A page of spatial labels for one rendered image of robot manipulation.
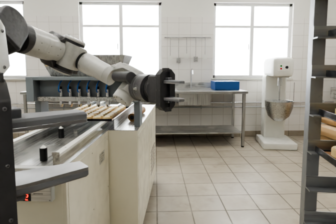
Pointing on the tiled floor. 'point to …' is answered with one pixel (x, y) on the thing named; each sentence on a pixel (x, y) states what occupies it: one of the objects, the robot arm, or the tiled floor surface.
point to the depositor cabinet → (130, 167)
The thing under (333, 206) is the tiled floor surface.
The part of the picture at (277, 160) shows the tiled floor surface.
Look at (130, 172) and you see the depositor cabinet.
